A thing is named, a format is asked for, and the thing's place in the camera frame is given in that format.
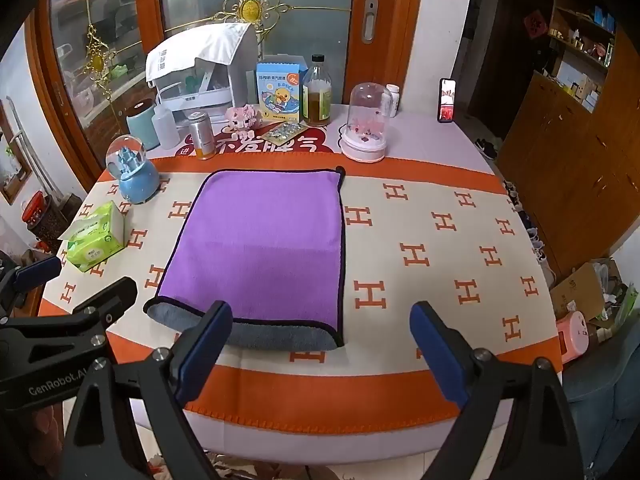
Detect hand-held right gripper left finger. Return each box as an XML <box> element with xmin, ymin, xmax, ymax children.
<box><xmin>59</xmin><ymin>301</ymin><xmax>234</xmax><ymax>480</ymax></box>

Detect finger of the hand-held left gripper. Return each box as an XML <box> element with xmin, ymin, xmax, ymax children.
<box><xmin>0</xmin><ymin>276</ymin><xmax>138</xmax><ymax>347</ymax></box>
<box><xmin>0</xmin><ymin>255</ymin><xmax>62</xmax><ymax>311</ymax></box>

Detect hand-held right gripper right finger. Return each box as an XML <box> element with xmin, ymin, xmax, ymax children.
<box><xmin>409</xmin><ymin>301</ymin><xmax>586</xmax><ymax>480</ymax></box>

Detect purple towel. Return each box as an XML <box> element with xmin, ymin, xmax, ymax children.
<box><xmin>143</xmin><ymin>166</ymin><xmax>347</xmax><ymax>351</ymax></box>

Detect green tissue pack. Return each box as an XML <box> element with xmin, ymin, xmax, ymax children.
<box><xmin>59</xmin><ymin>200</ymin><xmax>126</xmax><ymax>273</ymax></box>

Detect red bucket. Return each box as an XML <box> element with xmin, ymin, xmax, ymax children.
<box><xmin>21</xmin><ymin>190</ymin><xmax>51</xmax><ymax>226</ymax></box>

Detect orange cream printed blanket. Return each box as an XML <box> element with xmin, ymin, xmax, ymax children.
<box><xmin>37</xmin><ymin>156</ymin><xmax>563</xmax><ymax>423</ymax></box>

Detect blue snow globe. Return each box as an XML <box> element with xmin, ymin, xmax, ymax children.
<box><xmin>105</xmin><ymin>135</ymin><xmax>161</xmax><ymax>205</ymax></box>

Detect row of shoes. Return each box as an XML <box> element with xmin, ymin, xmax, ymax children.
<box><xmin>502</xmin><ymin>180</ymin><xmax>557</xmax><ymax>286</ymax></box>

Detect cardboard box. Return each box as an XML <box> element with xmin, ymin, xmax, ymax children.
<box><xmin>550</xmin><ymin>257</ymin><xmax>623</xmax><ymax>326</ymax></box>

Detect blue upholstered chair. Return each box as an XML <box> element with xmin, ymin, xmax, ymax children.
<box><xmin>562</xmin><ymin>340</ymin><xmax>640</xmax><ymax>480</ymax></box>

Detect teal cup with brown lid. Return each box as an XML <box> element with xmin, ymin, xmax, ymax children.
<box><xmin>125</xmin><ymin>98</ymin><xmax>161</xmax><ymax>148</ymax></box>

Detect white squeeze bottle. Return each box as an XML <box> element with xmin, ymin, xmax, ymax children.
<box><xmin>150</xmin><ymin>102</ymin><xmax>181</xmax><ymax>151</ymax></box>

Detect silver can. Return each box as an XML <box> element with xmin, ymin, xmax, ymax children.
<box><xmin>188</xmin><ymin>111</ymin><xmax>217</xmax><ymax>161</ymax></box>

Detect dark shoes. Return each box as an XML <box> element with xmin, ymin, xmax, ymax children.
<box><xmin>472</xmin><ymin>137</ymin><xmax>501</xmax><ymax>161</ymax></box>

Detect pink block toy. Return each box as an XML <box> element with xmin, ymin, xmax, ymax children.
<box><xmin>225</xmin><ymin>104</ymin><xmax>263</xmax><ymax>131</ymax></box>

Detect brown wooden cabinet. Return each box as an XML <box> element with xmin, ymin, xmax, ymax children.
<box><xmin>495</xmin><ymin>30</ymin><xmax>640</xmax><ymax>281</ymax></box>

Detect white countertop appliance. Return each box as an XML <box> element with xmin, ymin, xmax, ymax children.
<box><xmin>150</xmin><ymin>25</ymin><xmax>258</xmax><ymax>123</ymax></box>

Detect blister pack of pills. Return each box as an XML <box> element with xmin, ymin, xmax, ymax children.
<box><xmin>261</xmin><ymin>121</ymin><xmax>308</xmax><ymax>144</ymax></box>

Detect pink dome ornament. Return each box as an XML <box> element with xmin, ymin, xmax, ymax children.
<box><xmin>341</xmin><ymin>82</ymin><xmax>391</xmax><ymax>163</ymax></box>

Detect smartphone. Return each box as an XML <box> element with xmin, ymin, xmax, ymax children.
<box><xmin>438</xmin><ymin>78</ymin><xmax>458</xmax><ymax>124</ymax></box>

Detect blue box with duck print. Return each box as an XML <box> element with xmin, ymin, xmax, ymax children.
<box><xmin>256</xmin><ymin>57</ymin><xmax>310</xmax><ymax>123</ymax></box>

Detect white cloth cover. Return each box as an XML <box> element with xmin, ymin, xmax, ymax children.
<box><xmin>146</xmin><ymin>22</ymin><xmax>251</xmax><ymax>92</ymax></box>

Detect glass bottle with yellow liquid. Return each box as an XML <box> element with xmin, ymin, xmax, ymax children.
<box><xmin>302</xmin><ymin>54</ymin><xmax>333</xmax><ymax>127</ymax></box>

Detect dark wooden door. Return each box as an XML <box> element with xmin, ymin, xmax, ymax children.
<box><xmin>470</xmin><ymin>0</ymin><xmax>556</xmax><ymax>141</ymax></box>

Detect red door decoration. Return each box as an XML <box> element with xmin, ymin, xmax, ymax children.
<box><xmin>524</xmin><ymin>12</ymin><xmax>551</xmax><ymax>41</ymax></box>

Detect orange framed glass door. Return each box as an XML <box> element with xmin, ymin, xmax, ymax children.
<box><xmin>30</xmin><ymin>0</ymin><xmax>426</xmax><ymax>161</ymax></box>

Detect wooden picture frame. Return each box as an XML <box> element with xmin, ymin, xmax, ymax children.
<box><xmin>0</xmin><ymin>97</ymin><xmax>33</xmax><ymax>206</ymax></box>

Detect wooden wall shelf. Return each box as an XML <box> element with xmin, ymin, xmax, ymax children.
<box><xmin>547</xmin><ymin>0</ymin><xmax>618</xmax><ymax>113</ymax></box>

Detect silver door handle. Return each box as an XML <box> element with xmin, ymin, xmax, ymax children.
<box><xmin>362</xmin><ymin>0</ymin><xmax>380</xmax><ymax>43</ymax></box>

